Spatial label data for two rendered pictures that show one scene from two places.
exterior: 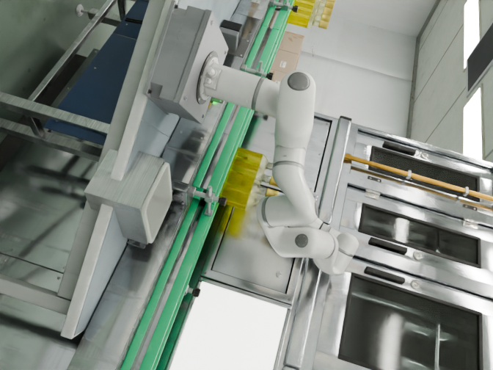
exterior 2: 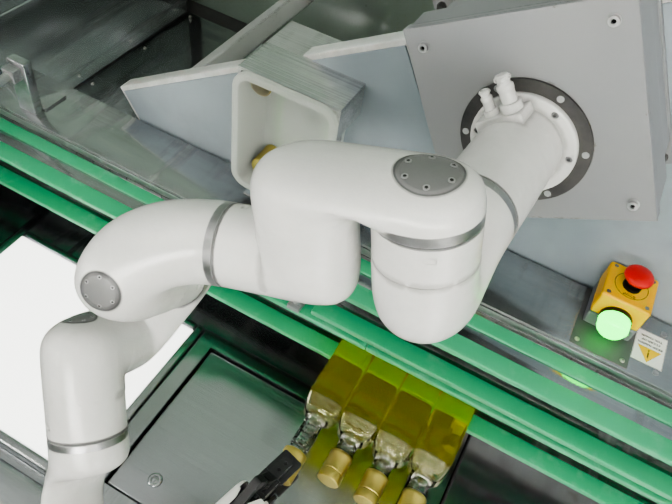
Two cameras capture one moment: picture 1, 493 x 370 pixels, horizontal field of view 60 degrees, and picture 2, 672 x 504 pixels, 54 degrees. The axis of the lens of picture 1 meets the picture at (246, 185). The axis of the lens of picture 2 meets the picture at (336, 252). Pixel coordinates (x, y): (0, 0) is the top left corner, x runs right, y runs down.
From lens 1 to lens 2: 1.07 m
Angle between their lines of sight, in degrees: 56
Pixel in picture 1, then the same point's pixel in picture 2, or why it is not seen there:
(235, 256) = (226, 401)
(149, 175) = (307, 86)
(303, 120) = (289, 169)
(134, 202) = (252, 62)
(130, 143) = (362, 44)
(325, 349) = not seen: outside the picture
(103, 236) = (228, 68)
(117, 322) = (130, 148)
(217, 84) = (485, 127)
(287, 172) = (195, 205)
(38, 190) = not seen: hidden behind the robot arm
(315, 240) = (58, 338)
